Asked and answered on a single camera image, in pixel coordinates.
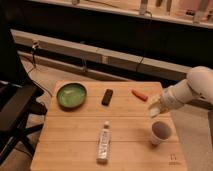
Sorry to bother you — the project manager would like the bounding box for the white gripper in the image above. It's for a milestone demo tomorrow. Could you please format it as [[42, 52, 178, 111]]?
[[159, 89, 177, 114]]

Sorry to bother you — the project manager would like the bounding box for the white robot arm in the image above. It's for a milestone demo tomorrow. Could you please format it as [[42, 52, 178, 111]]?
[[149, 66, 213, 117]]

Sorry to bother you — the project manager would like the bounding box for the black rectangular block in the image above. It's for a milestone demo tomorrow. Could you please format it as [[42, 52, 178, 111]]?
[[102, 89, 113, 106]]

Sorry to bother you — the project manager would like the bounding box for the clear plastic bottle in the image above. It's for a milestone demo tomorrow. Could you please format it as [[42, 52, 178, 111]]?
[[96, 121, 110, 164]]

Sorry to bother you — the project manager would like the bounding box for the wooden table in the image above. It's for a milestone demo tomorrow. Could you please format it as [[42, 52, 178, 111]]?
[[31, 82, 187, 171]]

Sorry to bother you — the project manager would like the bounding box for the green bowl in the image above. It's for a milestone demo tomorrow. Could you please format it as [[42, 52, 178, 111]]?
[[56, 83, 87, 109]]

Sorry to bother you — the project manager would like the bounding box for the black office chair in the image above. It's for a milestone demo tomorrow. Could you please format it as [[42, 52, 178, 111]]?
[[0, 79, 48, 166]]

